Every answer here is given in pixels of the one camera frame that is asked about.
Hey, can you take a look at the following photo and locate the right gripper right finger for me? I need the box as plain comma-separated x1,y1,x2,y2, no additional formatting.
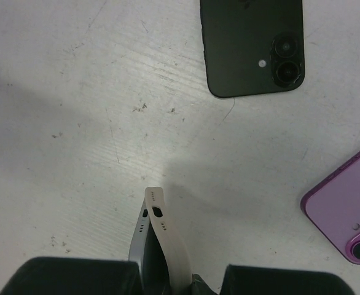
219,265,354,295

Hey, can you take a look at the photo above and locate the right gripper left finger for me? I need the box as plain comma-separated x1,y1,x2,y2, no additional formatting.
0,257,143,294

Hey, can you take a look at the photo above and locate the purple phone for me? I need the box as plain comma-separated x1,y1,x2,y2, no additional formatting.
300,151,360,265

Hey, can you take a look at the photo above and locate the black phone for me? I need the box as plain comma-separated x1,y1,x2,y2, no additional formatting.
200,0,305,98

